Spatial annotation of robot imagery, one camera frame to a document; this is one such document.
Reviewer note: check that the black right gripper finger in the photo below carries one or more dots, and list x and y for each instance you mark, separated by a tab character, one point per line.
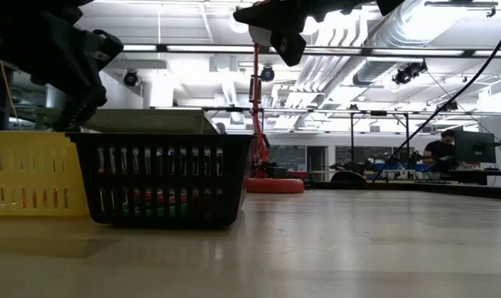
289	47
275	16

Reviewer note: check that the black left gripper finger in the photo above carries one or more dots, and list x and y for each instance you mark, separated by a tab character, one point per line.
82	107

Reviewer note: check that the yellow plastic basket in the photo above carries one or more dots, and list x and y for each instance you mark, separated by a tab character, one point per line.
26	145

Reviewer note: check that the black plastic basket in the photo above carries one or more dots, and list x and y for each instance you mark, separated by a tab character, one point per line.
163	140

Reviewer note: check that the ceiling light strip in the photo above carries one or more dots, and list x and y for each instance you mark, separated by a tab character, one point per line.
140	47
420	52
208	48

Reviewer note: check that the black ceiling spotlight cluster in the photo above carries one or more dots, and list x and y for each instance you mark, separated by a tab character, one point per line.
407	73

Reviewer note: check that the person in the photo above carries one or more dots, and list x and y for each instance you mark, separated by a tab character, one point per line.
440	151
221	128

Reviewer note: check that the small black ceiling spotlight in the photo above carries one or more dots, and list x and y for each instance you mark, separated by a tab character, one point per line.
446	107

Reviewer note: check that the dark domed object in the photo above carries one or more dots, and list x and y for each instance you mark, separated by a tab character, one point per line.
348	177

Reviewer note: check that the black computer monitor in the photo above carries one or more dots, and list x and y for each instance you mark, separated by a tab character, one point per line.
473	147

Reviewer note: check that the black ceiling camera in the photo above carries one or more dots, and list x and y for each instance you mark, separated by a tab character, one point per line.
131	78
267	73

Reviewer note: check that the black background rig frame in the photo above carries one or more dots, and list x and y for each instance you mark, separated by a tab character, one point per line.
352	140

